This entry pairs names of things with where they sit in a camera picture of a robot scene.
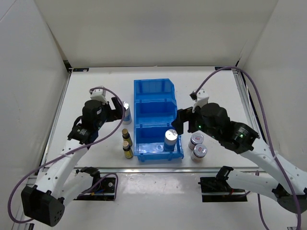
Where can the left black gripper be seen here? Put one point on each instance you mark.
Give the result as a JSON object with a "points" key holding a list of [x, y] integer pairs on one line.
{"points": [[116, 114]]}

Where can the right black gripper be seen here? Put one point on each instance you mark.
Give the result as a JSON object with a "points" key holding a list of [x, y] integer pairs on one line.
{"points": [[182, 115]]}

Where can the silver-lid blue-label bottle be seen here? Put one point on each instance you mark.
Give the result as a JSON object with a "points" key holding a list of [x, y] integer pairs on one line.
{"points": [[127, 117], [170, 141]]}

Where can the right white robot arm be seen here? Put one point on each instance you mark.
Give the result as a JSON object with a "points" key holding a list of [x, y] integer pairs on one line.
{"points": [[287, 184]]}

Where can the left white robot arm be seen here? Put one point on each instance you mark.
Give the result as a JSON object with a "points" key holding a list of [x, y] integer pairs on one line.
{"points": [[46, 200]]}

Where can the rear small amber bottle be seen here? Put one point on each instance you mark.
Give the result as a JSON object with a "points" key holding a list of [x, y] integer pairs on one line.
{"points": [[126, 136]]}

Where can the small amber bottle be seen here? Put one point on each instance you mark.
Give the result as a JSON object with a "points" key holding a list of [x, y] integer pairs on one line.
{"points": [[126, 136], [128, 153]]}

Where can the rear red-logo lid jar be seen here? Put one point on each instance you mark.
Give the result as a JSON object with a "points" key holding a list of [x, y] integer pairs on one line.
{"points": [[195, 139]]}

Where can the red-logo lid jar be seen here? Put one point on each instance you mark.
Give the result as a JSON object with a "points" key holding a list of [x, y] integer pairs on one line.
{"points": [[198, 153], [195, 139]]}

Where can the blue three-compartment plastic bin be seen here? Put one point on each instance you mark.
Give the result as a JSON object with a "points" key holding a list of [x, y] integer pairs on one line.
{"points": [[155, 108]]}

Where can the front red-logo lid jar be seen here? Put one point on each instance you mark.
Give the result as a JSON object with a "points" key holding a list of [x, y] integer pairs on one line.
{"points": [[198, 153]]}

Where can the front small amber bottle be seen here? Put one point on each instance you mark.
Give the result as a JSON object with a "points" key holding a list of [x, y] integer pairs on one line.
{"points": [[128, 153]]}

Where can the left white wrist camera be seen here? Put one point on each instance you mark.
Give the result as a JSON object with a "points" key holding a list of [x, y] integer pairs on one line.
{"points": [[98, 95]]}

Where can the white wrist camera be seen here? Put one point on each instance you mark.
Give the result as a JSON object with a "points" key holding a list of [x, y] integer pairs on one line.
{"points": [[200, 98], [98, 95]]}

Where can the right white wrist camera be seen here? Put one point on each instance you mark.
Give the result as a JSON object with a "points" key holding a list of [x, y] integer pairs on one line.
{"points": [[200, 98]]}

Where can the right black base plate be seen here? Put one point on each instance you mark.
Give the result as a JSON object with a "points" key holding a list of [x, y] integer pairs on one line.
{"points": [[213, 191]]}

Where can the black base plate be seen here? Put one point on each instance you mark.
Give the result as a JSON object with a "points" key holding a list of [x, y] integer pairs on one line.
{"points": [[213, 191], [105, 189]]}

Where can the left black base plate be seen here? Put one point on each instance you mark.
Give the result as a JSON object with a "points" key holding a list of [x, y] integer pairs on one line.
{"points": [[105, 189]]}

